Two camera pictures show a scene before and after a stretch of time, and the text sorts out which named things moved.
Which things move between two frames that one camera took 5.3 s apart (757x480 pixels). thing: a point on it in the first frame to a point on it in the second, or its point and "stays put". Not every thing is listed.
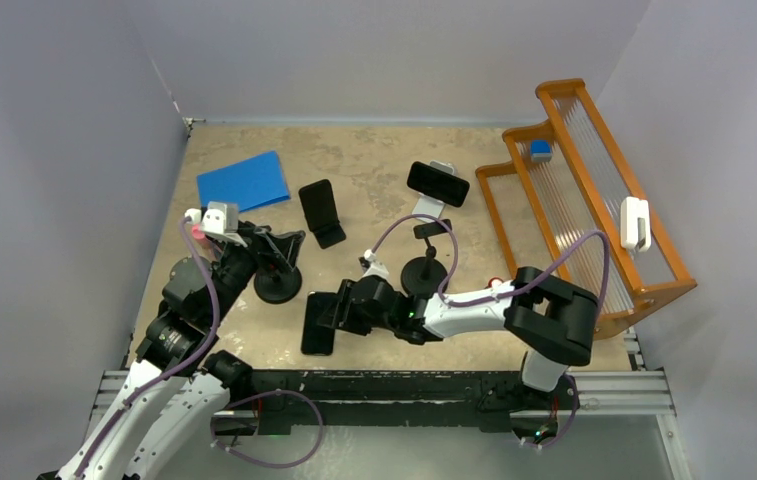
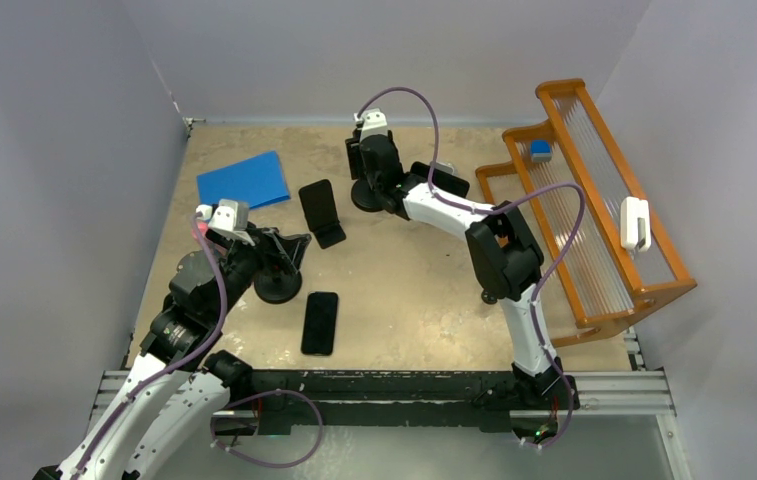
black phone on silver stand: [443, 186] stays put
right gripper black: [347, 318] to [355, 158]
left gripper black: [281, 249] stays put
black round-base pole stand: [421, 277] to [371, 194]
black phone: [317, 339] stays put
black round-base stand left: [277, 286] stays put
